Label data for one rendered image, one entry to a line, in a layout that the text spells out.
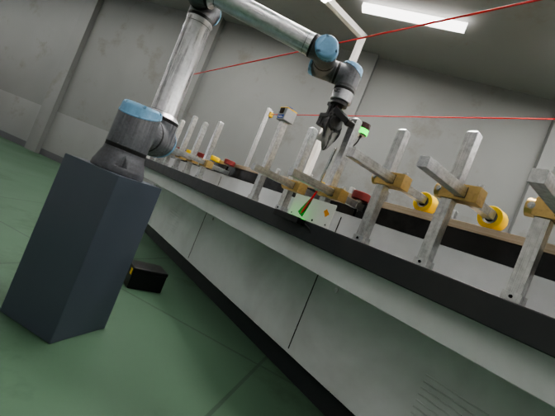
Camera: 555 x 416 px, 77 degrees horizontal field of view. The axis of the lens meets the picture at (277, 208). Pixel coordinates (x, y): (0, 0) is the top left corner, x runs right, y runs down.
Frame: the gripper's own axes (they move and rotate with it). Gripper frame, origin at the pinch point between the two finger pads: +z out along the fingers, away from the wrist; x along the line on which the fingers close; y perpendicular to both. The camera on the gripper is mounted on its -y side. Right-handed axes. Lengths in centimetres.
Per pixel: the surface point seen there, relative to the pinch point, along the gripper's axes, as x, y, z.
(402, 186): -6.2, -37.5, 8.1
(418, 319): -8, -58, 46
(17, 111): 104, 802, 40
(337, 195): -5.3, -11.6, 17.1
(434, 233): -6, -54, 20
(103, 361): 50, 6, 101
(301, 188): -6.9, 12.6, 18.3
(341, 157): -6.1, -4.9, 1.2
